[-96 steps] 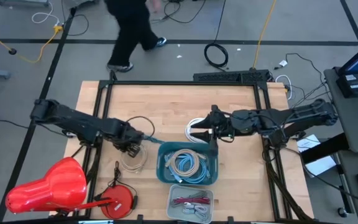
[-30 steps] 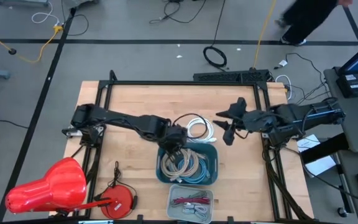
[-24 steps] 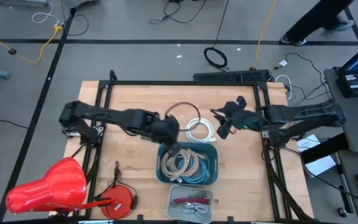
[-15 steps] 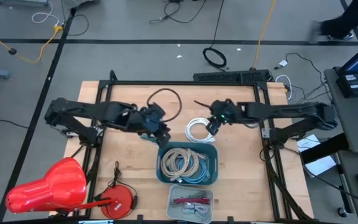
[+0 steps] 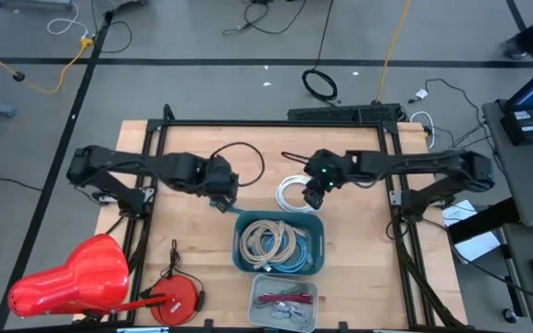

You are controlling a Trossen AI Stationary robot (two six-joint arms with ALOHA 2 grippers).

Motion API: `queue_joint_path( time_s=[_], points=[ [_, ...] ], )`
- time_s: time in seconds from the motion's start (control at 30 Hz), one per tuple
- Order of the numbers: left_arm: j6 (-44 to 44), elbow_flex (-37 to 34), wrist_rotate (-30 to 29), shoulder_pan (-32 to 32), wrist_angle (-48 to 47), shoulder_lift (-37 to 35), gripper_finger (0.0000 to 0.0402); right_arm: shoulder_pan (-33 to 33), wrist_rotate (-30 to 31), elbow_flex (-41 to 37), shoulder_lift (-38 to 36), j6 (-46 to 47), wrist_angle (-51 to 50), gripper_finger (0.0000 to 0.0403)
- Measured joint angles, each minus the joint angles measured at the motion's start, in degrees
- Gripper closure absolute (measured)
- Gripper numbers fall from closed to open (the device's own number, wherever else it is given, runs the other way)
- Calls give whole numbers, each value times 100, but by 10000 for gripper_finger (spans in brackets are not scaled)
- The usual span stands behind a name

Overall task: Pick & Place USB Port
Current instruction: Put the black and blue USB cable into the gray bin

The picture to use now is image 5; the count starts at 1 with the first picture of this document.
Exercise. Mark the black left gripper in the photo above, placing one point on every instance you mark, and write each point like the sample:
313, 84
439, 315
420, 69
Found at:
222, 178

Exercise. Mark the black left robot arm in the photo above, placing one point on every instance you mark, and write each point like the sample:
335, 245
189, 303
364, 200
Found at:
123, 162

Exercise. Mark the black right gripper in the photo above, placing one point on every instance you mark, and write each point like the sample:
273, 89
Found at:
326, 168

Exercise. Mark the red desk lamp head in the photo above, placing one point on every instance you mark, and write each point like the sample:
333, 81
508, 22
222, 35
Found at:
77, 277

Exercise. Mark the black box device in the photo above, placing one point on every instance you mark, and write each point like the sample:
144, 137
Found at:
528, 127

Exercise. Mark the red round lamp base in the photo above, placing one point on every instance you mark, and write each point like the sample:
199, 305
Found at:
178, 300

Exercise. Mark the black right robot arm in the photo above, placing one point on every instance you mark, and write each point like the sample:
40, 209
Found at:
414, 164

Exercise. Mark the grey plastic tray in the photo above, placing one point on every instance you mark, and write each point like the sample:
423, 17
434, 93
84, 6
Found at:
255, 319

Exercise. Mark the black round floor disc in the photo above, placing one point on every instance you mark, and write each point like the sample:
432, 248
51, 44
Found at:
19, 76

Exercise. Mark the black caster wheel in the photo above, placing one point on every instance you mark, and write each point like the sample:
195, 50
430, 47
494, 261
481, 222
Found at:
510, 315

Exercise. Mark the grey side desk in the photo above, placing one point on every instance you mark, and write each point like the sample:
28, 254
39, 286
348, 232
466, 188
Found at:
525, 185

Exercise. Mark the white paper sheets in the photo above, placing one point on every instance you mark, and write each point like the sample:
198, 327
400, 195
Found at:
479, 245

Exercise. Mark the teal plastic bin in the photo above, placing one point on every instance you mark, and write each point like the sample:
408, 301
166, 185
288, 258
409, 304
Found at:
317, 240

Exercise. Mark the black perforated power strip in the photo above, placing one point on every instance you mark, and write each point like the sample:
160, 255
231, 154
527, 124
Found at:
340, 113

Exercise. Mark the black aluminium table frame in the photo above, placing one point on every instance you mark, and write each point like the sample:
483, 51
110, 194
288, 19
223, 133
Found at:
271, 123

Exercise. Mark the white power adapter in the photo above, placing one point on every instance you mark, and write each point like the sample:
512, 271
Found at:
421, 94

